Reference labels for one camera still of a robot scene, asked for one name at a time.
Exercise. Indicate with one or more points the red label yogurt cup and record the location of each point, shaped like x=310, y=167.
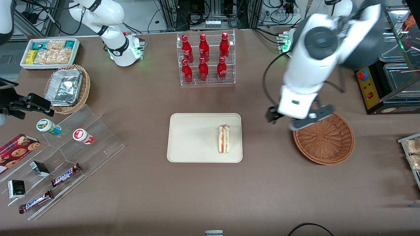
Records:
x=82, y=136

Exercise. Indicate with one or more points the teal snack packet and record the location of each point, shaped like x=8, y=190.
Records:
x=69, y=44
x=38, y=45

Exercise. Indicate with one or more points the green label yogurt cup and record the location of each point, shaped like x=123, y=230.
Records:
x=47, y=126

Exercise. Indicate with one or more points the clear acrylic bottle rack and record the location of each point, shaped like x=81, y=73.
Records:
x=211, y=82

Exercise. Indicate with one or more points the beige rectangular tray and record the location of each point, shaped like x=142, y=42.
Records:
x=193, y=137

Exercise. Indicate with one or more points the small black box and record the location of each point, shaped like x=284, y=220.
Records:
x=40, y=168
x=16, y=189

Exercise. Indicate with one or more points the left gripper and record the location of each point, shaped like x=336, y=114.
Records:
x=272, y=114

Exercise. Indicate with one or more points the black food warmer machine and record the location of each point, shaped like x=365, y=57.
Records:
x=369, y=88

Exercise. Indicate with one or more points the white rectangular snack bin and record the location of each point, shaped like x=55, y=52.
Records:
x=23, y=65

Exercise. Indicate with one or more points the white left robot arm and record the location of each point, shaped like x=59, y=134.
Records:
x=315, y=65

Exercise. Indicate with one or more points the snickers chocolate bar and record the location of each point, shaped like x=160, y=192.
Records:
x=65, y=174
x=36, y=201

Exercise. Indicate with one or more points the silver foil tray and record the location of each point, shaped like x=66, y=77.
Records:
x=64, y=87

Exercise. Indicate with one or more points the brown round wicker basket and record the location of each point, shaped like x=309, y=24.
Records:
x=325, y=144

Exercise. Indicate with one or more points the clear cracker bag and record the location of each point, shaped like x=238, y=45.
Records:
x=55, y=44
x=44, y=56
x=62, y=56

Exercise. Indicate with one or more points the red cookie box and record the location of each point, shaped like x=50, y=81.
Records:
x=16, y=150

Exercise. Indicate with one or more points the clear pastry bag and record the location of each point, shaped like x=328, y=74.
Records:
x=412, y=146
x=415, y=162

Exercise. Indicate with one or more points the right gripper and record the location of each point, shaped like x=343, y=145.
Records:
x=13, y=104

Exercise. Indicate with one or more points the white power strip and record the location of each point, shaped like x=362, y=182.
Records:
x=213, y=23

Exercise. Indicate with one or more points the triangular sandwich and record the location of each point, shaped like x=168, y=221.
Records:
x=224, y=139

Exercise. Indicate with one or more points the tan wicker basket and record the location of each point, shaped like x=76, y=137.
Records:
x=86, y=87

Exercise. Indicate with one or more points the grey metal snack tray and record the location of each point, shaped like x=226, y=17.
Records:
x=402, y=140

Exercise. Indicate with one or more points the yellow snack packet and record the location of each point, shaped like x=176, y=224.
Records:
x=31, y=57

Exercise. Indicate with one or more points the red cola bottle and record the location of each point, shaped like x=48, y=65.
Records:
x=203, y=70
x=203, y=48
x=187, y=72
x=224, y=46
x=186, y=49
x=222, y=70

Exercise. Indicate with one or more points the clear acrylic stepped display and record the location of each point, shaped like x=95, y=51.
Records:
x=98, y=144

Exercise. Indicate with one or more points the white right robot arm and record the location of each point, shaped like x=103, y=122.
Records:
x=115, y=49

